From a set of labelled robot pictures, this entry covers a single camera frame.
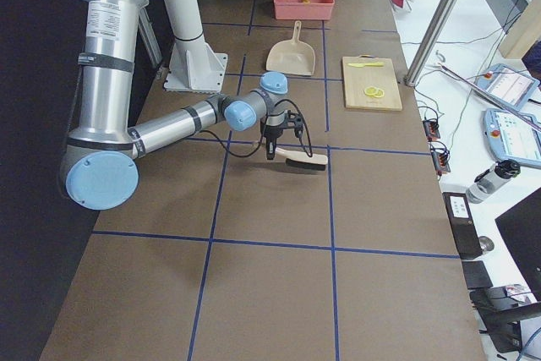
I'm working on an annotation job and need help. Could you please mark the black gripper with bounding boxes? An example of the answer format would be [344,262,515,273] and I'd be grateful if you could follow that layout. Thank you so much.
[262,118,284,161]

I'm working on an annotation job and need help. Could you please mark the beige hand brush black bristles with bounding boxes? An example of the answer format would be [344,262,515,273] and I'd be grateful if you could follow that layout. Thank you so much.
[275,147,328,171]

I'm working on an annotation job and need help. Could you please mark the beige plastic dustpan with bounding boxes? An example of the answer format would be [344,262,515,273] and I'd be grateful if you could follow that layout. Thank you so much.
[265,20,315,76]

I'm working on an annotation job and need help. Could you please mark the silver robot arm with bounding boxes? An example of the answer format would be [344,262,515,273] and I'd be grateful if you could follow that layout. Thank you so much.
[60,0,287,211]

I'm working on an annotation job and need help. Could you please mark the pink plastic bin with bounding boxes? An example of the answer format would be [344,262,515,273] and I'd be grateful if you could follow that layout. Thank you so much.
[273,0,335,21]

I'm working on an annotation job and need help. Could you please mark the wooden cutting board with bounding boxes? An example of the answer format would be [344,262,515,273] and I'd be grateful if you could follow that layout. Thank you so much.
[342,57,402,112]

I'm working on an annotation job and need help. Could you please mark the lower lemon slice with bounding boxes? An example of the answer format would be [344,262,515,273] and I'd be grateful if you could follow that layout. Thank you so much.
[373,89,385,98]

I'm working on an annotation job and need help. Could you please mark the yellow plastic knife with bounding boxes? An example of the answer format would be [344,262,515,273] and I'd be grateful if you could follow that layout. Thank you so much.
[347,62,385,68]

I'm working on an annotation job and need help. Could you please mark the upper red circuit board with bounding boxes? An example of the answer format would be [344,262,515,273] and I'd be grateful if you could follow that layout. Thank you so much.
[423,118,440,141]

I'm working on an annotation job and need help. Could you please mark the red circuit board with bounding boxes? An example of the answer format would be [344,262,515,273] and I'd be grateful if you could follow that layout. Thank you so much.
[429,140,451,175]
[423,118,440,141]

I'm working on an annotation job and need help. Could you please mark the lower red circuit board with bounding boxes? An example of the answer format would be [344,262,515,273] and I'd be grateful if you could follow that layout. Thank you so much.
[429,140,451,175]

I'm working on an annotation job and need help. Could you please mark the black box white label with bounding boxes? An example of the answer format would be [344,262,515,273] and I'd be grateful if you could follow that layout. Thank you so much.
[442,192,483,260]

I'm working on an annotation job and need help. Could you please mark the clear water bottle black cap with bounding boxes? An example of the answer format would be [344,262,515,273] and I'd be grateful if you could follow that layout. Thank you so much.
[466,159,521,204]

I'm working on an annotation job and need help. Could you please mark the lower teach pendant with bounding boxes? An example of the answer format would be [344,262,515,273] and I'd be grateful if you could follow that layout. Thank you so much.
[483,108,540,169]

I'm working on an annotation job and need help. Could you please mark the teach pendant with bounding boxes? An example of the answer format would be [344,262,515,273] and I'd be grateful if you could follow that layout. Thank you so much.
[475,63,540,111]
[483,108,540,169]

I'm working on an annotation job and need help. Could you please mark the upper teach pendant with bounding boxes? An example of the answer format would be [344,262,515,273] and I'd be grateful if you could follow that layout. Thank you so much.
[475,63,540,111]

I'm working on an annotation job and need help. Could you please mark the black monitor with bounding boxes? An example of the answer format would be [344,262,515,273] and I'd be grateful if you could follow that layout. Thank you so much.
[495,194,540,299]

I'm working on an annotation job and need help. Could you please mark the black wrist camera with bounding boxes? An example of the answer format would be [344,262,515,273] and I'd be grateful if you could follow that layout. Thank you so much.
[281,110,304,139]

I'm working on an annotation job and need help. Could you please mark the black camera cable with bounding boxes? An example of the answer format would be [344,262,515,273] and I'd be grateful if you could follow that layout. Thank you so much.
[198,99,314,159]

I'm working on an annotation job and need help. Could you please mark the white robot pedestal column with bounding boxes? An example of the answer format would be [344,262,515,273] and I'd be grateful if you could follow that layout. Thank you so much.
[164,0,228,94]

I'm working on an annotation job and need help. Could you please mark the aluminium frame post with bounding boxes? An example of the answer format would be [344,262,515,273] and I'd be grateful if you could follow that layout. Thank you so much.
[404,0,457,87]

